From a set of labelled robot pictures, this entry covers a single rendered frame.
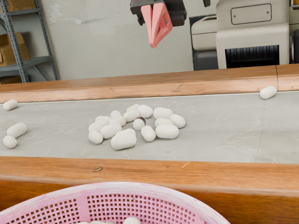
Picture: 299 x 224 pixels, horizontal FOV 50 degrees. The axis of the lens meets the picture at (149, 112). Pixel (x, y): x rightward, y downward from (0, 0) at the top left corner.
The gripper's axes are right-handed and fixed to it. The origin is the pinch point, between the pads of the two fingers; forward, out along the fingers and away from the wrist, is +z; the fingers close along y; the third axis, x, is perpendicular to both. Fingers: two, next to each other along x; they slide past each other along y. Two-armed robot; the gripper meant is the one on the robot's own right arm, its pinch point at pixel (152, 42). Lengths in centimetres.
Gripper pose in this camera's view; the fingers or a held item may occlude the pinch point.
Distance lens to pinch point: 61.7
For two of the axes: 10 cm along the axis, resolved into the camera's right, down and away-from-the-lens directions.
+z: -1.4, 8.8, -4.5
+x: 3.2, 4.7, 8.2
